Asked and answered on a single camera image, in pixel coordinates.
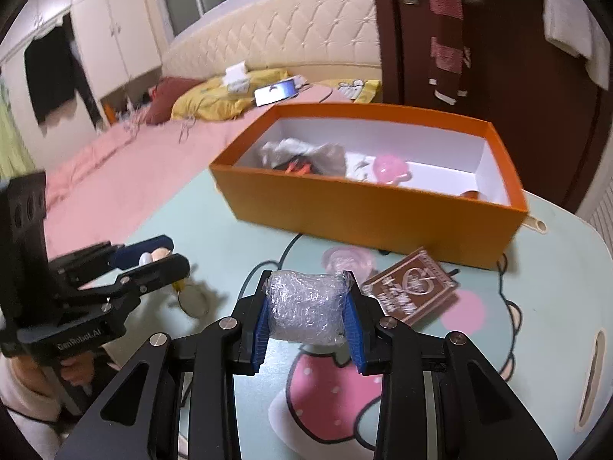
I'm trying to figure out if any white towel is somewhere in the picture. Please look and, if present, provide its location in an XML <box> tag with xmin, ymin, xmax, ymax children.
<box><xmin>515</xmin><ymin>0</ymin><xmax>609</xmax><ymax>90</ymax></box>

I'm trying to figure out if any pink plastic toy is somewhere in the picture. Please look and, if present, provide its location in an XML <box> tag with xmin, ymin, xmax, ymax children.
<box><xmin>374</xmin><ymin>154</ymin><xmax>412</xmax><ymax>186</ymax></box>

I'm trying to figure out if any clear plastic capsule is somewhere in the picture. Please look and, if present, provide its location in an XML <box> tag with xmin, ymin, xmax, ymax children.
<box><xmin>323</xmin><ymin>246</ymin><xmax>375</xmax><ymax>274</ymax></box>

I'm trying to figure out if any dark red pillow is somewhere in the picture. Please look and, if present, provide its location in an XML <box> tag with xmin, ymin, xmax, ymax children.
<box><xmin>144</xmin><ymin>77</ymin><xmax>205</xmax><ymax>126</ymax></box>

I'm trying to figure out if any black block with red mark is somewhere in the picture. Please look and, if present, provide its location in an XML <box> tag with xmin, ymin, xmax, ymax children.
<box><xmin>273</xmin><ymin>153</ymin><xmax>318</xmax><ymax>176</ymax></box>

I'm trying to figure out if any white tissue box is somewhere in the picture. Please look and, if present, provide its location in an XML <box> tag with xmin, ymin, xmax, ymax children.
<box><xmin>224</xmin><ymin>62</ymin><xmax>252</xmax><ymax>93</ymax></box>

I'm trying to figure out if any yellow printed cushion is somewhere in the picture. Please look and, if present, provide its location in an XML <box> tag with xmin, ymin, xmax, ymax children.
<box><xmin>316</xmin><ymin>78</ymin><xmax>384</xmax><ymax>105</ymax></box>

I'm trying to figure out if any dark brown door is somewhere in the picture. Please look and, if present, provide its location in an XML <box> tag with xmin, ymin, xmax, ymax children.
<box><xmin>369</xmin><ymin>0</ymin><xmax>613</xmax><ymax>215</ymax></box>

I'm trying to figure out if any cream tufted headboard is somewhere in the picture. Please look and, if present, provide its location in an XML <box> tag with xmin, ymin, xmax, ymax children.
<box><xmin>163</xmin><ymin>0</ymin><xmax>384</xmax><ymax>83</ymax></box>

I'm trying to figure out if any yellow pillow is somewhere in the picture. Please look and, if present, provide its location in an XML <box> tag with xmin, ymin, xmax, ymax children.
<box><xmin>171</xmin><ymin>69</ymin><xmax>300</xmax><ymax>122</ymax></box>

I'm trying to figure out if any person's left hand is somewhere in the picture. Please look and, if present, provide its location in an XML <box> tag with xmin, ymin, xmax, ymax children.
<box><xmin>10</xmin><ymin>352</ymin><xmax>95</xmax><ymax>396</ymax></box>

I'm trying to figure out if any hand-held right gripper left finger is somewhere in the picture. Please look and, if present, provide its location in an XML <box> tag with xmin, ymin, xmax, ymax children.
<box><xmin>55</xmin><ymin>271</ymin><xmax>274</xmax><ymax>460</ymax></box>

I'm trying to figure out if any cartoon printed desktop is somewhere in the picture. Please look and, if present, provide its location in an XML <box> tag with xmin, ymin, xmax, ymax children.
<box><xmin>96</xmin><ymin>168</ymin><xmax>613</xmax><ymax>460</ymax></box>

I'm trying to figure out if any cream wardrobe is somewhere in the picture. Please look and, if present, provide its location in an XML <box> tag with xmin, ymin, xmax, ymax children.
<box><xmin>0</xmin><ymin>0</ymin><xmax>164</xmax><ymax>126</ymax></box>

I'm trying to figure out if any pink blanket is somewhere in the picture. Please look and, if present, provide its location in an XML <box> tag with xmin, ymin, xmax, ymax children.
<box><xmin>43</xmin><ymin>84</ymin><xmax>346</xmax><ymax>256</ymax></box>

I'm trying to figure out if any black hanging garment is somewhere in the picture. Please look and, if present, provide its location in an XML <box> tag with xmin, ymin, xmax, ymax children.
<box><xmin>24</xmin><ymin>24</ymin><xmax>104</xmax><ymax>128</ymax></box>

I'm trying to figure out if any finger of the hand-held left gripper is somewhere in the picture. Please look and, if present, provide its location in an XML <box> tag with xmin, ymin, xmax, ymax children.
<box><xmin>103</xmin><ymin>235</ymin><xmax>174</xmax><ymax>272</ymax></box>
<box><xmin>102</xmin><ymin>253</ymin><xmax>191</xmax><ymax>332</ymax></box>

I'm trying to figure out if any maroon striped scarf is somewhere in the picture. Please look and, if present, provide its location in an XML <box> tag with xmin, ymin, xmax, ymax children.
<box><xmin>428</xmin><ymin>0</ymin><xmax>471</xmax><ymax>105</ymax></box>

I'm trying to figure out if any bubble wrap bundle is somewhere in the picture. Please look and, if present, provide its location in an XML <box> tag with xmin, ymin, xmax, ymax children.
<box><xmin>266</xmin><ymin>271</ymin><xmax>349</xmax><ymax>347</ymax></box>

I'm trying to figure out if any small cream figurine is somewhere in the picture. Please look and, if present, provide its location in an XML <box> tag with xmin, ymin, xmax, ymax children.
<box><xmin>139</xmin><ymin>248</ymin><xmax>172</xmax><ymax>266</ymax></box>

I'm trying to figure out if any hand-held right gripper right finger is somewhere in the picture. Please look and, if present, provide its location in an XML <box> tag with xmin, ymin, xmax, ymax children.
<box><xmin>342</xmin><ymin>272</ymin><xmax>559</xmax><ymax>460</ymax></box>

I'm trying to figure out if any orange cardboard box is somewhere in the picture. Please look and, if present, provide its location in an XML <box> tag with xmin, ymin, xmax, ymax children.
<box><xmin>209</xmin><ymin>103</ymin><xmax>529</xmax><ymax>269</ymax></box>

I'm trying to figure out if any person's left forearm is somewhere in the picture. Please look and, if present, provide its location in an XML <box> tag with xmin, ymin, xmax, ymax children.
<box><xmin>0</xmin><ymin>359</ymin><xmax>68</xmax><ymax>460</ymax></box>

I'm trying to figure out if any grey crumpled wrapper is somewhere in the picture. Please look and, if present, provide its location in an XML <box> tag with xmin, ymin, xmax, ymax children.
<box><xmin>259</xmin><ymin>138</ymin><xmax>347</xmax><ymax>176</ymax></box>

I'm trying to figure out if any brown playing card box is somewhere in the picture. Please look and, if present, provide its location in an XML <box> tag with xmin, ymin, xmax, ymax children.
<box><xmin>360</xmin><ymin>246</ymin><xmax>461</xmax><ymax>327</ymax></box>

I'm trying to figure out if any smartphone with lit screen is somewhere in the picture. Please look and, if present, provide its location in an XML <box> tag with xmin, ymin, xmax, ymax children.
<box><xmin>254</xmin><ymin>78</ymin><xmax>298</xmax><ymax>107</ymax></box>

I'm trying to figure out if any green curtain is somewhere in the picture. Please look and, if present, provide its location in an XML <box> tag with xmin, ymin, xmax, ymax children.
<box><xmin>0</xmin><ymin>77</ymin><xmax>30</xmax><ymax>179</ymax></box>

